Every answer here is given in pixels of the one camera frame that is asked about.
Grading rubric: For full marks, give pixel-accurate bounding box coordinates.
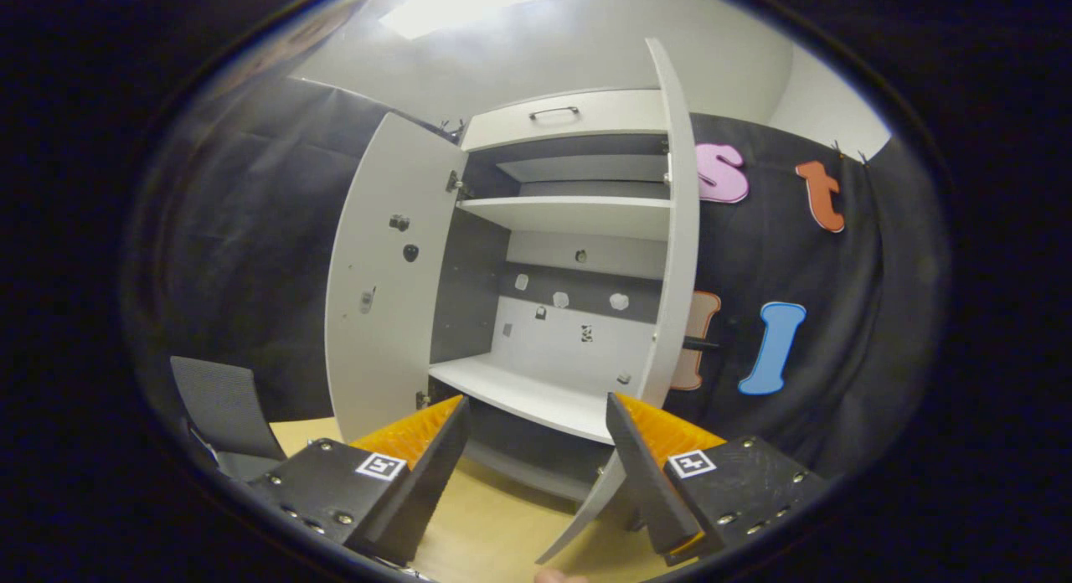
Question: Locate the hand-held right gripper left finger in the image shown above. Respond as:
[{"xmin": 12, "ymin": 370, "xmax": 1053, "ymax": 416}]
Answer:
[{"xmin": 250, "ymin": 395, "xmax": 472, "ymax": 567}]

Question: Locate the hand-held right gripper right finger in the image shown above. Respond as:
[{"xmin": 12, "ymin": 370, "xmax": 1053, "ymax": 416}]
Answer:
[{"xmin": 605, "ymin": 390, "xmax": 830, "ymax": 567}]

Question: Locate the white cabinet door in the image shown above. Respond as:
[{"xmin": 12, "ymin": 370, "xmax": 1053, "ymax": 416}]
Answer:
[
  {"xmin": 325, "ymin": 111, "xmax": 470, "ymax": 446},
  {"xmin": 536, "ymin": 37, "xmax": 701, "ymax": 565}
]

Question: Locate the white cabinet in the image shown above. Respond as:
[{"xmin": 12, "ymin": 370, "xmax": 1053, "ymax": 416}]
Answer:
[{"xmin": 427, "ymin": 87, "xmax": 696, "ymax": 504}]

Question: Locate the white cabinet drawer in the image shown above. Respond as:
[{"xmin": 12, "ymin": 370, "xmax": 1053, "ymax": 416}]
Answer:
[{"xmin": 461, "ymin": 89, "xmax": 671, "ymax": 152}]

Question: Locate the grey mesh chair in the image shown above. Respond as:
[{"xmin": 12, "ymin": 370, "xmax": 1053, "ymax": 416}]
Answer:
[{"xmin": 170, "ymin": 356, "xmax": 290, "ymax": 483}]

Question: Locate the black backdrop cloth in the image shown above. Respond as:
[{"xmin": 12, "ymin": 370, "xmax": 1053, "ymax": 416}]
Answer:
[
  {"xmin": 670, "ymin": 112, "xmax": 951, "ymax": 483},
  {"xmin": 126, "ymin": 72, "xmax": 457, "ymax": 425}
]

